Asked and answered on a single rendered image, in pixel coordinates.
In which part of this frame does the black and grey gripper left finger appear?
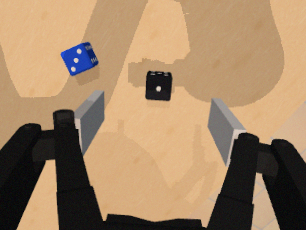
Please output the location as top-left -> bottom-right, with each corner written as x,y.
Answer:
0,90 -> 106,230

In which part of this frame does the black die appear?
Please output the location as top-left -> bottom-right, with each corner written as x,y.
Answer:
145,71 -> 172,101

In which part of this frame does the blue die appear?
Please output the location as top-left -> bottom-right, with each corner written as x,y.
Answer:
61,42 -> 99,76

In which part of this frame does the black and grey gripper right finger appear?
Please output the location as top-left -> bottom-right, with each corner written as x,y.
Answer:
206,98 -> 306,230

